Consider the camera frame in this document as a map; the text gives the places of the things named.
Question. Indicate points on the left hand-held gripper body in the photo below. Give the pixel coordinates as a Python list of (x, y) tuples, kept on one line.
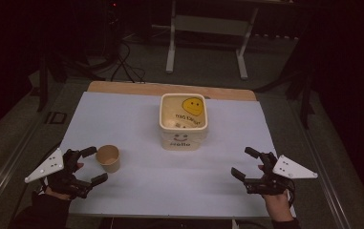
[(47, 166)]

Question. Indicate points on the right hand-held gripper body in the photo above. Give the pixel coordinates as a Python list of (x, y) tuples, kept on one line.
[(270, 186)]

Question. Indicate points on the brown paper cup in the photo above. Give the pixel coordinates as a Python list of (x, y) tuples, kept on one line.
[(108, 158)]

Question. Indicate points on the person's right hand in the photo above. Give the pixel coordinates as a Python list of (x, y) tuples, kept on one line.
[(278, 206)]

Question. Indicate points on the person's left hand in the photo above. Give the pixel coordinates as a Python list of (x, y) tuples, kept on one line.
[(58, 187)]

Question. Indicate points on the black floor socket plate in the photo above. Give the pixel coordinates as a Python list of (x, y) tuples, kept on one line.
[(55, 117)]

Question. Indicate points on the white table sheet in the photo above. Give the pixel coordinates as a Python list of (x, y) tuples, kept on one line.
[(170, 178)]

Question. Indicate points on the cream smiley-face plastic bucket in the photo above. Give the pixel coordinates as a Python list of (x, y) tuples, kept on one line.
[(183, 127)]

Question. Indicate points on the black stand leg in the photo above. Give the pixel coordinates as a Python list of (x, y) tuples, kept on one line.
[(305, 98), (42, 86)]

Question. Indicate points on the wooden table board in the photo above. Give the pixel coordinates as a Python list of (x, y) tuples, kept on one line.
[(138, 87)]

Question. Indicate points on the white metal stand frame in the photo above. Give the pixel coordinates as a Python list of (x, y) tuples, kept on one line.
[(208, 27)]

